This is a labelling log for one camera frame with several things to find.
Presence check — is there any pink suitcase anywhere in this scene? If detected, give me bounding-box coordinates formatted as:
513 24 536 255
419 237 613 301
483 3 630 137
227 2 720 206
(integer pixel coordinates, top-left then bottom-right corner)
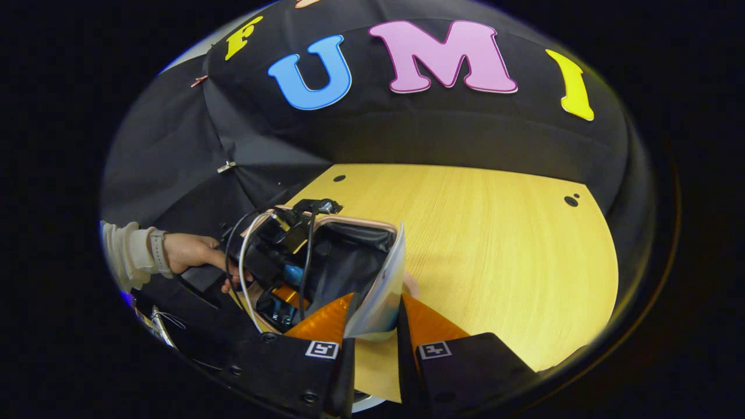
233 205 420 335

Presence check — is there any black backdrop cloth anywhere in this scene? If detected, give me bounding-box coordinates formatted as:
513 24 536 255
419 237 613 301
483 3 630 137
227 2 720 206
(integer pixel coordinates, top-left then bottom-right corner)
99 0 655 303

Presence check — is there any grey wristwatch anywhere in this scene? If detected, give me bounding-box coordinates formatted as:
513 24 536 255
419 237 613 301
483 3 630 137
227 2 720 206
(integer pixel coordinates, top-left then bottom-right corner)
149 229 174 279

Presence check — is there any white skincare pouch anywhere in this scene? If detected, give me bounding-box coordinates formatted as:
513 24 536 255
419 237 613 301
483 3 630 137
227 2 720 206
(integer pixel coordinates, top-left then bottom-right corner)
343 224 406 341

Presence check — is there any black cable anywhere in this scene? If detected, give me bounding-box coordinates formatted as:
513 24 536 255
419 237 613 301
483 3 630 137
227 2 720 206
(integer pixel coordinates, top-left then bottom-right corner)
298 204 320 321

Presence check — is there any white cable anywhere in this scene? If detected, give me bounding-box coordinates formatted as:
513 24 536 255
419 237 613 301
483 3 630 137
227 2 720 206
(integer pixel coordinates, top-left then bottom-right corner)
237 211 280 333

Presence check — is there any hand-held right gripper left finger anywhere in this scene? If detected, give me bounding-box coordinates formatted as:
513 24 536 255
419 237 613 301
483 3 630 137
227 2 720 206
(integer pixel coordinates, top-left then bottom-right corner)
218 293 357 417

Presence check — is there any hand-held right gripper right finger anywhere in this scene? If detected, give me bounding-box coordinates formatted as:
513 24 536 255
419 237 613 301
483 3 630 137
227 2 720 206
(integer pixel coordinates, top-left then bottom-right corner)
397 294 539 414

